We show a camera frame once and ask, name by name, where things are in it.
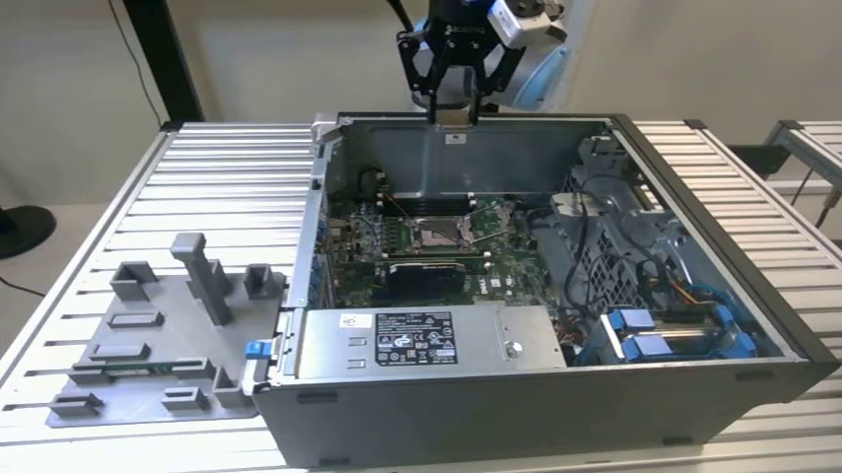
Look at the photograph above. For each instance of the metal disk bay cage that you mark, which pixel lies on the metal disk bay cage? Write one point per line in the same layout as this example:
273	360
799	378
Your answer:
591	246

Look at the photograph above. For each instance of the blue drive bay latch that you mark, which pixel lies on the blue drive bay latch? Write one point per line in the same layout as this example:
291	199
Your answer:
736	330

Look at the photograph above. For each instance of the silver power supply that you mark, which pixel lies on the silver power supply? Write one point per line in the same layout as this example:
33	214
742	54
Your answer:
328	345

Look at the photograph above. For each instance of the white case sticker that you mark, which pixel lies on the white case sticker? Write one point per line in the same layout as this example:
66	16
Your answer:
455	138

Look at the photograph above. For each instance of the blue disk carrier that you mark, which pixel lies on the blue disk carrier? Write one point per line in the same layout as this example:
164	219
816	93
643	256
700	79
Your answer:
632	317
646	347

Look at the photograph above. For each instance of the blue case latch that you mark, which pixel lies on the blue case latch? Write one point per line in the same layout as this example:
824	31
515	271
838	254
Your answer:
255	350

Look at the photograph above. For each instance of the black upright post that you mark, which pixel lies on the black upright post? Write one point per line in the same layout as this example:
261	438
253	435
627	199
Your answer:
164	64

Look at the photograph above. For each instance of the black open PC case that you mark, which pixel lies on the black open PC case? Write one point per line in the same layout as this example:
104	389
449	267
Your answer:
525	419

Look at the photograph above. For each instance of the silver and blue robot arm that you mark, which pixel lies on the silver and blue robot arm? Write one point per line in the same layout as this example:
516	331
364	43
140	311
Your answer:
546	79

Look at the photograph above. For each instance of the black table bracket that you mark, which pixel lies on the black table bracket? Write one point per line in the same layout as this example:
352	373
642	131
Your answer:
756	160

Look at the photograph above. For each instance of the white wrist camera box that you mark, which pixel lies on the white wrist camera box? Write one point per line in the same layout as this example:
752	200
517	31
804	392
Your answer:
523	22

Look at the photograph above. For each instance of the black RAM slot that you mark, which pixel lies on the black RAM slot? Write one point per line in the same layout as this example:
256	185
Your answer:
427	198
427	209
427	254

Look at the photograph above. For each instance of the CPU socket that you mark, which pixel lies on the CPU socket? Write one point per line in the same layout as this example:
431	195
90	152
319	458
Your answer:
439	232

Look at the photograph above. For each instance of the grey parts rack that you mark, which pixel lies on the grey parts rack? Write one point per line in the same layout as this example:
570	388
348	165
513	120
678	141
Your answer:
177	320

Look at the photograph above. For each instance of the green RAM stick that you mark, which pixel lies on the green RAM stick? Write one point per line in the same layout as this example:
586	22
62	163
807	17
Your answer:
131	367

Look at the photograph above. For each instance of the green motherboard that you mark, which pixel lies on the green motherboard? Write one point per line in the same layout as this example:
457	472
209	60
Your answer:
505	281

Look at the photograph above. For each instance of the black round stand base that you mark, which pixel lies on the black round stand base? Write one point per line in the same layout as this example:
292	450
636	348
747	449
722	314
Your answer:
26	231

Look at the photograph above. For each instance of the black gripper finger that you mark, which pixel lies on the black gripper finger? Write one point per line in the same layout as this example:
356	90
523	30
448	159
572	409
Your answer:
499	69
408	64

